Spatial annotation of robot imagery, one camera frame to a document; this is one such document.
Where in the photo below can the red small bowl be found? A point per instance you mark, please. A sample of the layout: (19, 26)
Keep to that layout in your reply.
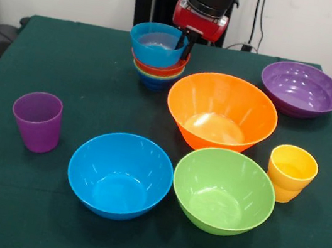
(162, 71)

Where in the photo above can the purple cup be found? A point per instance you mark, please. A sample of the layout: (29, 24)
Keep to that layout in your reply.
(37, 131)

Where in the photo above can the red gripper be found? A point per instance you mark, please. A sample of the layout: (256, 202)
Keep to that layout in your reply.
(198, 24)

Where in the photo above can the small green bowl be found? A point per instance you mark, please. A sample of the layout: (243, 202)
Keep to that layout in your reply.
(161, 77)

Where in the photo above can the large blue bowl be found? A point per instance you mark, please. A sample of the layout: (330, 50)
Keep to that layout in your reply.
(119, 173)

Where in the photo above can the large purple bowl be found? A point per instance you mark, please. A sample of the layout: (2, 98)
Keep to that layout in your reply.
(303, 86)

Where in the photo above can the dark blue small bowl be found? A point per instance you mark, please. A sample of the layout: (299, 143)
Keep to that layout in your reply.
(156, 84)

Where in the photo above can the dark green tablecloth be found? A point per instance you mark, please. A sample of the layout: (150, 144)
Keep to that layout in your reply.
(13, 200)

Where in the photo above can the large orange bowl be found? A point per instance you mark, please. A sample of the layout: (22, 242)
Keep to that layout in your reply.
(224, 98)

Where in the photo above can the light blue small bowl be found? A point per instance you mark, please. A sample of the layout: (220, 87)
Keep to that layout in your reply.
(152, 55)

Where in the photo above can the large green bowl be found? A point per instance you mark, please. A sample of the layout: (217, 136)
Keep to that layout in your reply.
(222, 187)

